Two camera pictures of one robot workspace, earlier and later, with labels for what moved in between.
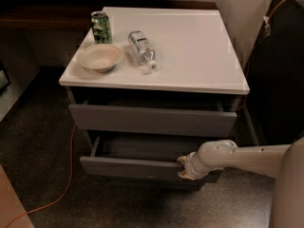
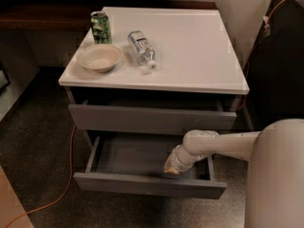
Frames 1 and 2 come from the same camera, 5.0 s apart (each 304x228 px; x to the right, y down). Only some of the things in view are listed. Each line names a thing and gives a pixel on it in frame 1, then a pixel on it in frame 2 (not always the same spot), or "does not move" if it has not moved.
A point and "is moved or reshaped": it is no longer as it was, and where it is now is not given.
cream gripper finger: [184, 174] to [172, 170]
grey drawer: [141, 157] is moved or reshaped
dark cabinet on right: [274, 85] does not move
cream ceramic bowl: [100, 58] does not move
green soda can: [102, 28] does not move
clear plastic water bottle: [142, 49] does not move
